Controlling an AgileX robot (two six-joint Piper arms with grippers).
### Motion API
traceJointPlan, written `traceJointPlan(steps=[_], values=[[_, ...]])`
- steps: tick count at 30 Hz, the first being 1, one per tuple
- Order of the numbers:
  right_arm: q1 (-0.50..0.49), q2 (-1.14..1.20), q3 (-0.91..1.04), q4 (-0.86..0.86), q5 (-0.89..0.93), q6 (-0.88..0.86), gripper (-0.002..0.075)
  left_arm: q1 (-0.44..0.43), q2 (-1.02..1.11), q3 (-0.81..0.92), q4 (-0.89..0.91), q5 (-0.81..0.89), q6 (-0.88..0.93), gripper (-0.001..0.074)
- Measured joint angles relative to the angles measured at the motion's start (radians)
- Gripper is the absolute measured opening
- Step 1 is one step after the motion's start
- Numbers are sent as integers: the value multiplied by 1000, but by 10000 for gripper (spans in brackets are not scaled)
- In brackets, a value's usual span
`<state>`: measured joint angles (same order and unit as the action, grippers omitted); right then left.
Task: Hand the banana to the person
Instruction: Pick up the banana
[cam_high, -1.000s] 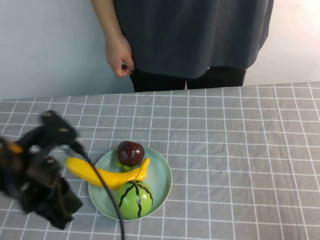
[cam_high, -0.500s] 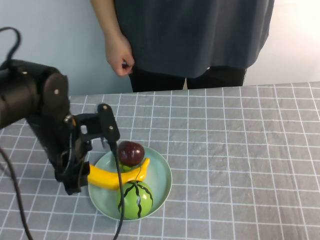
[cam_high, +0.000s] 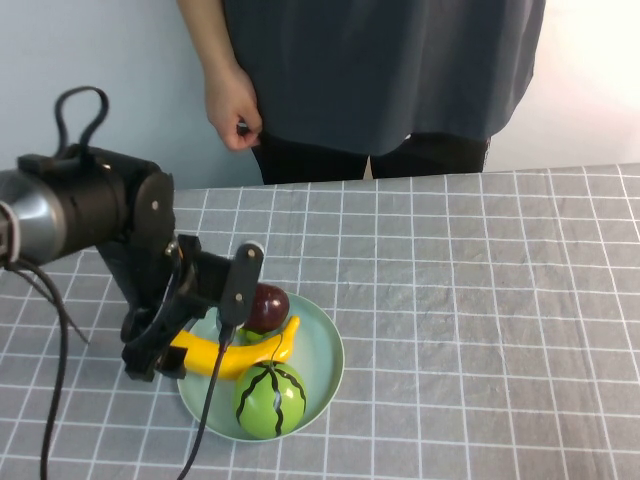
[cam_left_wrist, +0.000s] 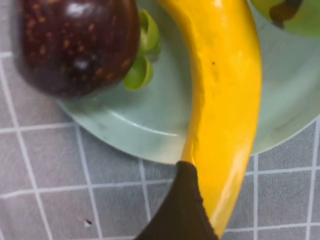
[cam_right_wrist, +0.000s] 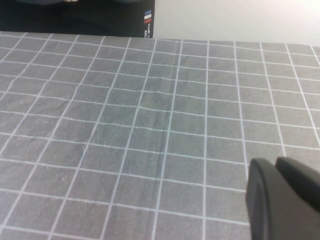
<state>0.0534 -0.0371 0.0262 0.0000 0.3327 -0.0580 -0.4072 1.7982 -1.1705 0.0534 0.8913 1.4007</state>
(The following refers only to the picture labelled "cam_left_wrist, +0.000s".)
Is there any yellow toy banana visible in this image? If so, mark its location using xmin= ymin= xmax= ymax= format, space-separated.
xmin=155 ymin=0 xmax=263 ymax=239

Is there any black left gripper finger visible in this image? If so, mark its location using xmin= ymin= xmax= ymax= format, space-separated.
xmin=133 ymin=160 xmax=219 ymax=240

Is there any light green round plate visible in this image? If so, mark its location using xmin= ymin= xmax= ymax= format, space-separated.
xmin=55 ymin=0 xmax=320 ymax=166

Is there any dark purple toy mangosteen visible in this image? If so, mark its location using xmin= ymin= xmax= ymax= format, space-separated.
xmin=14 ymin=0 xmax=162 ymax=101

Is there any grey checked tablecloth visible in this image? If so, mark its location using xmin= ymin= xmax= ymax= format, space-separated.
xmin=0 ymin=0 xmax=320 ymax=240

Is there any green striped toy watermelon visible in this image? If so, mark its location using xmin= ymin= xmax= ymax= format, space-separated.
xmin=246 ymin=0 xmax=320 ymax=40

